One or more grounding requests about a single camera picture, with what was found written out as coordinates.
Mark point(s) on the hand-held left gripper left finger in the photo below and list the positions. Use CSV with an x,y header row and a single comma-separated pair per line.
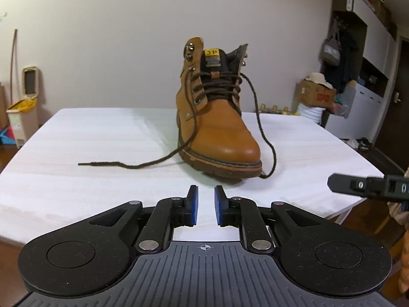
x,y
192,204

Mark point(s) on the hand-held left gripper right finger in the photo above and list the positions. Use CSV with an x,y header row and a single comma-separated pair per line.
x,y
219,206

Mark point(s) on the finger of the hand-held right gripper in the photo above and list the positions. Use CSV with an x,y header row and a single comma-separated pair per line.
x,y
345,184

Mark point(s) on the dark brown shoelace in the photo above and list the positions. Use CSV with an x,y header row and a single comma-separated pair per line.
x,y
220,84

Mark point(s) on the row of shoes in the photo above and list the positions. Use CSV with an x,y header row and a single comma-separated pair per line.
x,y
359,144

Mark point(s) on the white table leg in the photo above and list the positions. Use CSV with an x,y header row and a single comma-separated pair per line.
x,y
348,211

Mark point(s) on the dark brown door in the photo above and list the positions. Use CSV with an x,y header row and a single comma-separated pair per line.
x,y
401,128

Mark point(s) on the stack of white buckets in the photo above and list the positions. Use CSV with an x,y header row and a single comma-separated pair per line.
x,y
311,113

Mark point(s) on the clear plastic storage box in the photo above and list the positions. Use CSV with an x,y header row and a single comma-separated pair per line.
x,y
345,102

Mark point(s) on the brown cardboard box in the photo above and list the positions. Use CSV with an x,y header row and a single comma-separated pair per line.
x,y
316,96

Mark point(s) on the beige sun hat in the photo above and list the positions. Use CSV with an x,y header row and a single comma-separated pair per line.
x,y
318,79

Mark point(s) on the white wardrobe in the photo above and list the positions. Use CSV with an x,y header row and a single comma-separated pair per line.
x,y
374,70

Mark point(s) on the dark hanging coat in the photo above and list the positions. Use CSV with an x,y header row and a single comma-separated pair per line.
x,y
346,64

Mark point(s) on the grey hanging bag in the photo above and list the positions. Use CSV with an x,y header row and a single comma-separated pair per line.
x,y
330,52

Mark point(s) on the beige trash bin yellow bag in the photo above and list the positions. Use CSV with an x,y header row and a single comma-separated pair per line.
x,y
24,112

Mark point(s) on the wooden broom stick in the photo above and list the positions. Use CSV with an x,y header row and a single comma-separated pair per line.
x,y
13,64

